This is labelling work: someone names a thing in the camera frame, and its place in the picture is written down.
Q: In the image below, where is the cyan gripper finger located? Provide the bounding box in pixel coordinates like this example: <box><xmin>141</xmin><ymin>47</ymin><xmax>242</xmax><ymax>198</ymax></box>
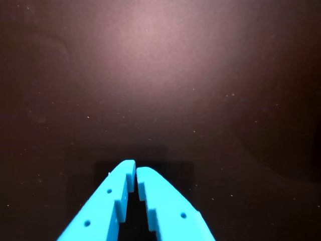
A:
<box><xmin>136</xmin><ymin>166</ymin><xmax>216</xmax><ymax>241</ymax></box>
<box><xmin>56</xmin><ymin>159</ymin><xmax>136</xmax><ymax>241</ymax></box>

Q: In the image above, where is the black table mat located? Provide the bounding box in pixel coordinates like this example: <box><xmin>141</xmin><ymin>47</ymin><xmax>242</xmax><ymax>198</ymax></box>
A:
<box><xmin>0</xmin><ymin>0</ymin><xmax>321</xmax><ymax>241</ymax></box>

